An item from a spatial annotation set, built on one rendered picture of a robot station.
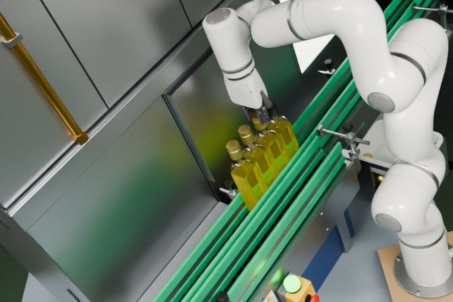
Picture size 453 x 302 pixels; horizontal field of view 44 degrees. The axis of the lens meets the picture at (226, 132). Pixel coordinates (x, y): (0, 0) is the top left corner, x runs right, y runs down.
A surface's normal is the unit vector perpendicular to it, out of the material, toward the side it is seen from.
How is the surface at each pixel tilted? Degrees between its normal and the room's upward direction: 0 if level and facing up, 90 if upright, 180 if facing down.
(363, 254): 0
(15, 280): 0
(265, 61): 90
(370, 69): 47
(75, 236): 90
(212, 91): 90
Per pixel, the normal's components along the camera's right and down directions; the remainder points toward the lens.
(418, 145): 0.19, 0.70
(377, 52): -0.66, -0.13
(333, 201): 0.74, 0.23
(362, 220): -0.32, -0.70
